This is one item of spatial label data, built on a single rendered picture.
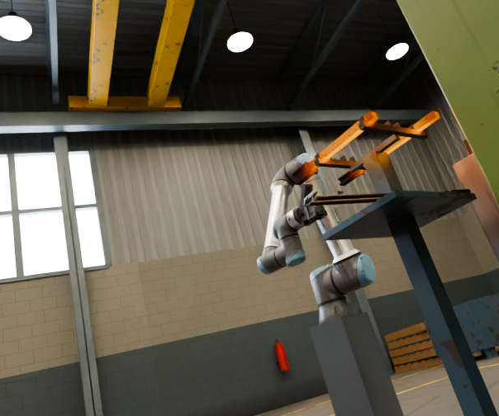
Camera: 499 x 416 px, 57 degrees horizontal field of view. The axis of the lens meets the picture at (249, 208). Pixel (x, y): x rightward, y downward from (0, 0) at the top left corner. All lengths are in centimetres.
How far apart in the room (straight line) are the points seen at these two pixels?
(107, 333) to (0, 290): 182
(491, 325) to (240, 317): 422
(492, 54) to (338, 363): 152
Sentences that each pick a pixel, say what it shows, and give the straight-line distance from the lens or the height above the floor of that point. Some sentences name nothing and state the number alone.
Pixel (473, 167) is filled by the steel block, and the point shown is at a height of 87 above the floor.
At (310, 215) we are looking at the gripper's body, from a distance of 190.
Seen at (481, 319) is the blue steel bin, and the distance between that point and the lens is 668.
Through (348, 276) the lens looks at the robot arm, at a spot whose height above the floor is 77.
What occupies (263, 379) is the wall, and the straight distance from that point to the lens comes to 867.
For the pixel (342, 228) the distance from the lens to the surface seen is 139.
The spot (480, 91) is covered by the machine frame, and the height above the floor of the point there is 96.
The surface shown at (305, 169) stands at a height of 103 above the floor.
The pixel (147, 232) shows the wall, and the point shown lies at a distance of 881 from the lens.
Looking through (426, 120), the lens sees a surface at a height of 102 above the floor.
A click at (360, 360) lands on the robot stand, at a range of 231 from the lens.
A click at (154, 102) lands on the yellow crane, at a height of 588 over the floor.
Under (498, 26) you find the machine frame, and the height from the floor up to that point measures 108.
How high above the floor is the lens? 39
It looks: 21 degrees up
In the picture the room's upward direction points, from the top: 16 degrees counter-clockwise
